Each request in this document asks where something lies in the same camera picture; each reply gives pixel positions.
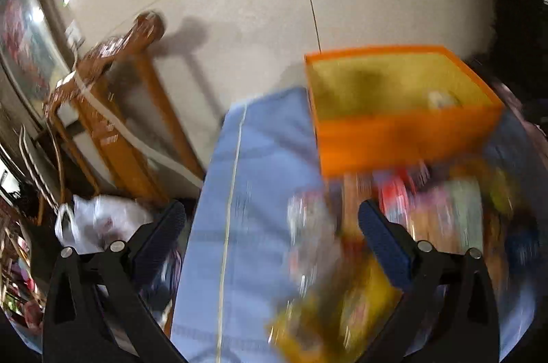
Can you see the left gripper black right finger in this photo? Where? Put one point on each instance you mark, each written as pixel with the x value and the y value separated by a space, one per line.
pixel 467 326

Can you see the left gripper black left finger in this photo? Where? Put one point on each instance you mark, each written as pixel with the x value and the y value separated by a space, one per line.
pixel 94 311

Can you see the white plastic bag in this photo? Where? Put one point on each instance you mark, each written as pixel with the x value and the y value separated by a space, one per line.
pixel 91 225

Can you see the light blue tablecloth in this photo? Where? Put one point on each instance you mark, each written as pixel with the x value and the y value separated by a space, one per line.
pixel 277 268

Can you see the carved wooden chair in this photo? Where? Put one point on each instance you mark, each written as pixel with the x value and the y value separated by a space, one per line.
pixel 126 156

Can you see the orange cardboard box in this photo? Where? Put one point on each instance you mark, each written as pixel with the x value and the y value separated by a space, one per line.
pixel 387 107

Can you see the framed picture on wall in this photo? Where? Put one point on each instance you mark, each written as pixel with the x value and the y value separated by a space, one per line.
pixel 29 53

